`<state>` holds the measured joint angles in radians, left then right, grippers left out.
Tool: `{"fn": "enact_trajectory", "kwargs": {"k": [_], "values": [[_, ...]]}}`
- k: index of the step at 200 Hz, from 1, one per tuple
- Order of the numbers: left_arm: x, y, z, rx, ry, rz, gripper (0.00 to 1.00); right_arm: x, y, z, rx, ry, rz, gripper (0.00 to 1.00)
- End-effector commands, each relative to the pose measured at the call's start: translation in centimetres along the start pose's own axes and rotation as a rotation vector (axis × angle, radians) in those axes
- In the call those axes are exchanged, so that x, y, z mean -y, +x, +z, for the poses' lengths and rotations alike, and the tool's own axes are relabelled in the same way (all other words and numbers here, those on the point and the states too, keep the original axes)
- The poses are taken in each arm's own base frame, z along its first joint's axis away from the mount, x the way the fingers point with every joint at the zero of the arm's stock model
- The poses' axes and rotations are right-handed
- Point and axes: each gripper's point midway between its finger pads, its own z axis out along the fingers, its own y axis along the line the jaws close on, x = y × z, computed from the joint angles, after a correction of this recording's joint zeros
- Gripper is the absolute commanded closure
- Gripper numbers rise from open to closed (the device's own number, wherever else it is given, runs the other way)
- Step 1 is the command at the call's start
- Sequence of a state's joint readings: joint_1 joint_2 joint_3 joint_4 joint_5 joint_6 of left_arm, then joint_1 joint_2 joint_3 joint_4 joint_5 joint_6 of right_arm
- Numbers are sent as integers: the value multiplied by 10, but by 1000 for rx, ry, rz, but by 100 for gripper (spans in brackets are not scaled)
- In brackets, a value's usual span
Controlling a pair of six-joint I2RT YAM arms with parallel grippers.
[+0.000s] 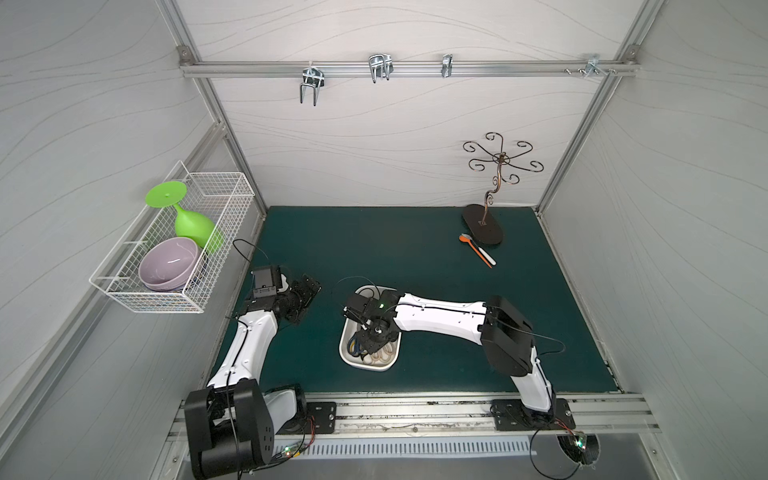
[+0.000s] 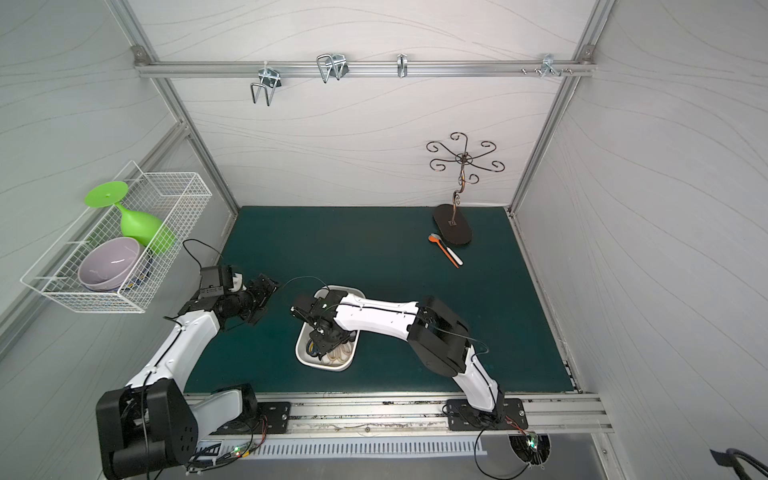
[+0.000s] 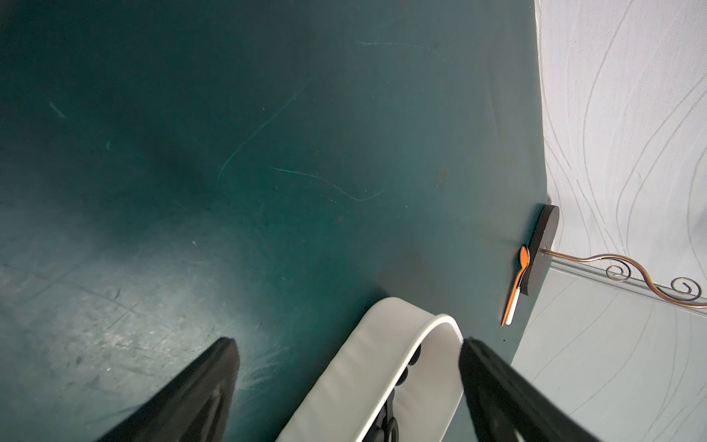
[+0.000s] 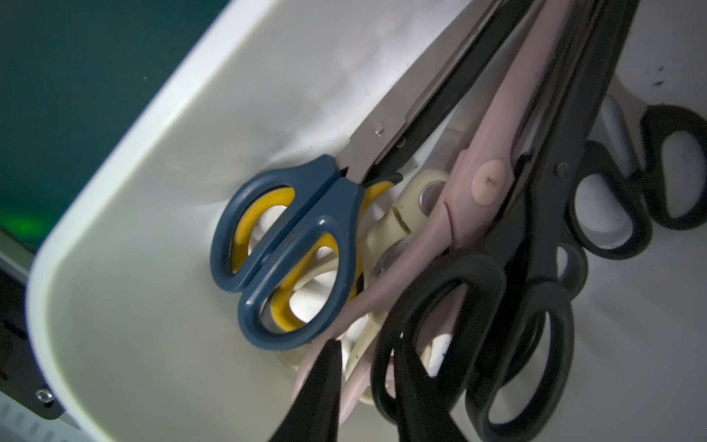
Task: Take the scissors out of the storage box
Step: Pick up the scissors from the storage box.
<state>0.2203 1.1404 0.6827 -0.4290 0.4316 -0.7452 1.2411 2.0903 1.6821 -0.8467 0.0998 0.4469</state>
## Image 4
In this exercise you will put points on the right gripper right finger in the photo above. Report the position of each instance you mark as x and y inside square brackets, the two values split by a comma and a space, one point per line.
[421, 415]

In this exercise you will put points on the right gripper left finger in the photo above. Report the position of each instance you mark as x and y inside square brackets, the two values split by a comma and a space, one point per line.
[314, 414]

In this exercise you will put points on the large black scissors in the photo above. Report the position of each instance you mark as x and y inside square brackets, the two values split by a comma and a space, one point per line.
[510, 281]

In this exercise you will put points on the blue yellow handled scissors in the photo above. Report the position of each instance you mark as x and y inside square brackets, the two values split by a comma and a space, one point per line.
[279, 218]

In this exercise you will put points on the white storage box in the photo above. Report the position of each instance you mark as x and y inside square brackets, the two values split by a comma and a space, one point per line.
[139, 344]

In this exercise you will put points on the black handled steel scissors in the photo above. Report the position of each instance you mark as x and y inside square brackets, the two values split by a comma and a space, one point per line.
[462, 77]

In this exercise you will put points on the cream white scissors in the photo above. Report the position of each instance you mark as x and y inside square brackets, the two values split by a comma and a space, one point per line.
[394, 251]

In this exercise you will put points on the small black handled scissors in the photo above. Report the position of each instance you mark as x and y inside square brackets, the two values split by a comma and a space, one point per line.
[638, 183]

